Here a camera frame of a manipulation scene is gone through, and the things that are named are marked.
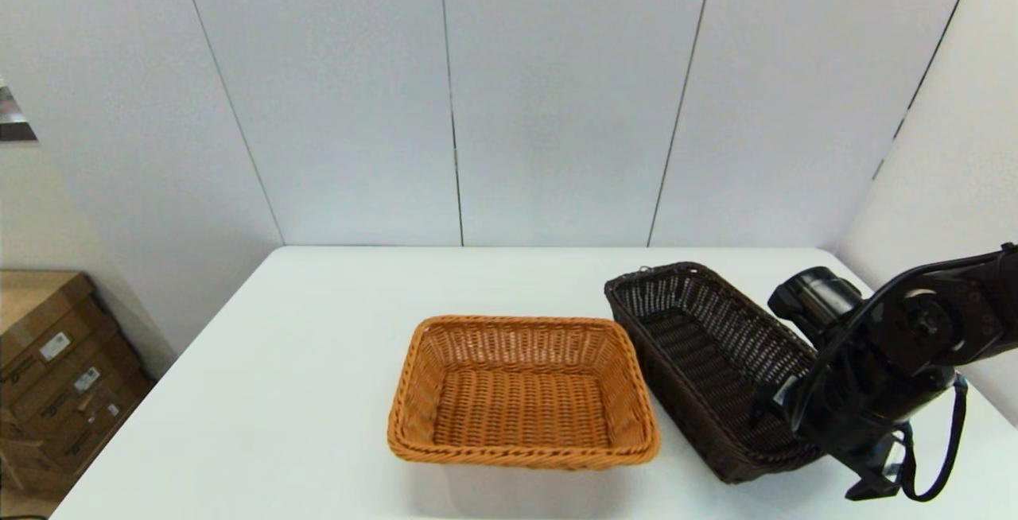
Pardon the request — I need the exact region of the dark brown wicker basket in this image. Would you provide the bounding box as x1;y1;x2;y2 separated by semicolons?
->
604;262;828;484

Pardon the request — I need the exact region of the orange wicker basket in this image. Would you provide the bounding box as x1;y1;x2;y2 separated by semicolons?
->
387;315;661;471

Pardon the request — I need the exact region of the brown cardboard box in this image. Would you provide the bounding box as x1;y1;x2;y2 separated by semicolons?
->
0;377;156;473
0;271;120;382
0;329;148;425
0;433;96;501

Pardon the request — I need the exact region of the dark metal shelf edge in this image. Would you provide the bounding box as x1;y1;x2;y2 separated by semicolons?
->
0;83;38;144

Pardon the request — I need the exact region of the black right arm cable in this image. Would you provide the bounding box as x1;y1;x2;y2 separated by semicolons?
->
791;243;1018;503

